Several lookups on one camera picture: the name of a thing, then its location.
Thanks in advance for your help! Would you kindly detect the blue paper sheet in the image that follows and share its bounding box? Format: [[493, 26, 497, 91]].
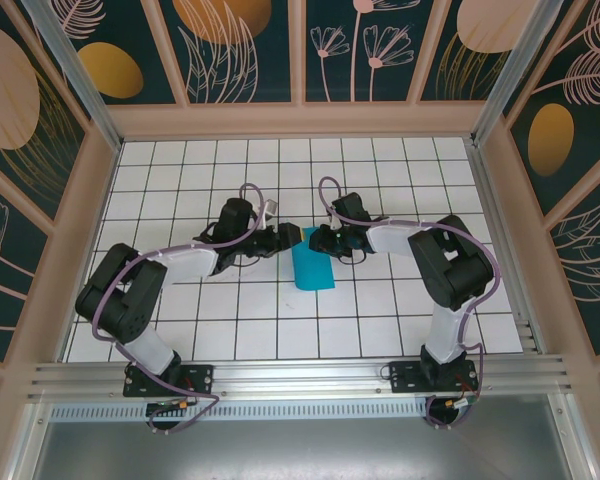
[[290, 225, 337, 292]]

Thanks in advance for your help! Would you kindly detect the grey metal sheet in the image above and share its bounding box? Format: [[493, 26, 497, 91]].
[[9, 399, 596, 480]]

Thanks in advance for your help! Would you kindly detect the long aluminium mounting rail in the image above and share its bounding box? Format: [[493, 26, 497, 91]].
[[27, 354, 576, 401]]

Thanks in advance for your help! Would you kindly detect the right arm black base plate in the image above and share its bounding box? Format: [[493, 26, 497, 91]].
[[388, 360, 479, 394]]

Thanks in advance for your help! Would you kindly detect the aluminium side rail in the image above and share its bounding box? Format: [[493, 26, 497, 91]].
[[467, 139, 549, 356]]

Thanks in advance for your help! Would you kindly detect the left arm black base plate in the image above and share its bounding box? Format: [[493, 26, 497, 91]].
[[123, 363, 215, 399]]

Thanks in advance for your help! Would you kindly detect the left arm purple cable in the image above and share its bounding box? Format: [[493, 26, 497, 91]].
[[92, 183, 281, 436]]

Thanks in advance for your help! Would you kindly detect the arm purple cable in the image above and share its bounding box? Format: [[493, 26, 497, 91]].
[[92, 183, 281, 436], [318, 176, 504, 431]]

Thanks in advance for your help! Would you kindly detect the slotted grey cable tray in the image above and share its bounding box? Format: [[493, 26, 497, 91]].
[[49, 403, 431, 422]]

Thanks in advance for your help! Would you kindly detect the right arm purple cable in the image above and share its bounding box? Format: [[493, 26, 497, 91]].
[[318, 176, 504, 431]]

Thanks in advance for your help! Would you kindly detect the aluminium frame post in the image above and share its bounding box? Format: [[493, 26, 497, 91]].
[[22, 0, 124, 151], [472, 0, 564, 146]]

